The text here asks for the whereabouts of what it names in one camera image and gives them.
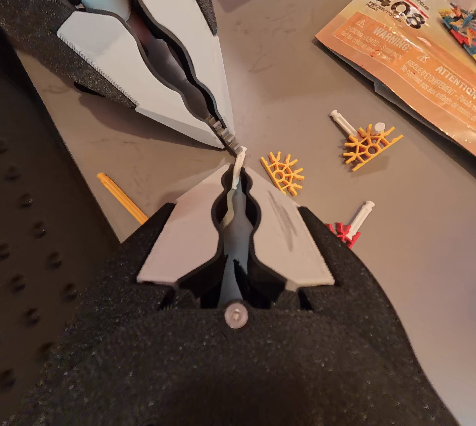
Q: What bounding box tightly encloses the yellow fan connector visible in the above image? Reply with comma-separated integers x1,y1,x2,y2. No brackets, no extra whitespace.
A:
342,124,404,172
260,153,305,197

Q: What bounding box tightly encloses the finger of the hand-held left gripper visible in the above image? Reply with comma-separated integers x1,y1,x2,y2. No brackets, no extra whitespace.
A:
135,0,236,138
56,11,227,150

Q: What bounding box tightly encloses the black perforated panel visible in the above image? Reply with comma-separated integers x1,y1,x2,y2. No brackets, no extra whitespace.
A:
0,25,123,423

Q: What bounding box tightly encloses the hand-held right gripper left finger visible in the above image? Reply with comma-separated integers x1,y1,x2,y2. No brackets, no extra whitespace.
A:
136,163,230,284

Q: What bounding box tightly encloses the grey snowflake connector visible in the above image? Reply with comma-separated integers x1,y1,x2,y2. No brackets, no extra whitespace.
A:
206,115,241,155

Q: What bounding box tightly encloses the long yellow rod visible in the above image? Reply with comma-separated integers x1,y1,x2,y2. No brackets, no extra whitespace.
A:
97,172,149,225

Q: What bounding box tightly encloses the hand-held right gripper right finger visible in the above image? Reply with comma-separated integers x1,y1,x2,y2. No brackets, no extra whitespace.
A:
241,166,335,292

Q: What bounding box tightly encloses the orange toy set bag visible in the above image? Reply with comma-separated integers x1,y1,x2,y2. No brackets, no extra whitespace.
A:
315,0,476,157

